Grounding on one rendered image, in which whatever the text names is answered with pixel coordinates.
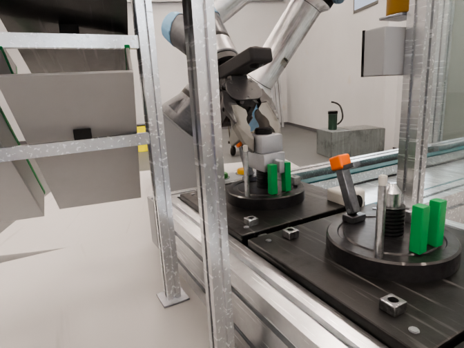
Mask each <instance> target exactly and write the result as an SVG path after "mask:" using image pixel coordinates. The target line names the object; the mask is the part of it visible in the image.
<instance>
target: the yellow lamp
mask: <svg viewBox="0 0 464 348"><path fill-rule="evenodd" d="M408 11H409V0H387V5H386V16H389V15H394V14H397V13H400V12H408Z"/></svg>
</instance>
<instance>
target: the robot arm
mask: <svg viewBox="0 0 464 348"><path fill-rule="evenodd" d="M251 1H252V0H214V10H215V32H216V44H217V66H218V78H219V89H220V112H221V123H222V127H225V126H231V134H230V138H229V141H230V144H231V145H232V146H235V145H236V144H238V143H239V142H242V144H243V145H247V146H248V150H249V151H250V152H251V153H254V152H255V138H254V137H253V136H252V134H251V131H254V130H255V128H257V127H272V133H280V134H281V131H280V124H279V121H278V114H277V111H276V107H275V105H274V103H273V101H272V100H271V98H272V96H271V89H272V88H273V85H274V84H275V83H276V81H277V80H278V78H279V76H280V75H281V74H282V71H283V70H284V69H285V67H286V66H287V64H288V63H289V61H290V59H291V58H292V56H293V55H294V53H295V52H296V50H297V49H298V47H299V45H300V44H301V43H302V41H303V39H304V38H305V37H306V35H307V33H308V32H309V30H310V29H311V27H312V25H313V24H314V22H315V21H316V19H317V18H318V16H319V15H320V13H322V12H325V11H328V10H330V8H331V7H332V5H333V4H334V3H335V4H341V3H343V2H344V1H345V0H291V1H290V2H289V5H288V6H287V8H286V9H285V11H284V12H283V14H282V16H281V17H280V19H279V21H278V22H277V24H276V25H275V28H274V29H273V31H272V32H271V34H270V35H269V37H268V39H267V40H266V42H265V44H264V45H263V47H259V46H253V47H249V48H247V49H246V50H244V51H242V52H241V53H239V54H238V52H237V50H236V48H235V46H234V44H233V42H232V40H231V38H230V36H229V34H228V32H227V31H226V28H225V26H224V23H225V22H226V21H228V20H229V19H230V18H231V17H232V16H233V15H235V14H236V13H237V12H239V11H240V10H241V9H243V7H245V6H246V5H247V4H248V3H250V2H251ZM161 30H162V35H163V36H164V38H165V39H166V40H167V41H168V42H169V43H170V44H171V45H172V46H173V47H176V48H177V49H178V50H180V51H181V52H183V53H184V54H185V55H186V44H185V34H184V18H183V14H182V13H181V12H177V11H175V12H170V13H168V14H167V15H166V16H165V18H164V20H163V22H162V27H161ZM162 111H163V112H164V113H165V114H166V115H167V116H168V117H169V118H170V119H172V120H173V121H174V122H175V123H176V124H177V125H178V126H179V127H181V128H182V129H183V130H185V131H186V132H187V133H188V134H189V135H191V136H193V129H192V119H191V103H190V94H189V83H187V85H186V86H185V87H184V89H183V90H182V91H181V92H180V93H179V94H178V95H176V96H174V97H173V98H172V99H170V100H168V101H167V102H165V103H164V104H163V105H162Z"/></svg>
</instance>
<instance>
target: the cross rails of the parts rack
mask: <svg viewBox="0 0 464 348"><path fill-rule="evenodd" d="M124 45H129V46H130V50H137V49H139V39H138V35H90V34H61V33H33V32H0V46H2V47H3V49H118V50H124Z"/></svg>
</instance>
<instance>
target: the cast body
mask: <svg viewBox="0 0 464 348"><path fill-rule="evenodd" d="M252 136H253V137H254V138H255V152H254V153H251V152H250V151H249V150H248V158H249V167H250V168H254V169H256V170H259V171H262V172H265V173H266V172H267V164H277V173H284V162H285V153H284V152H283V151H282V134H280V133H272V127H257V128H255V133H252Z"/></svg>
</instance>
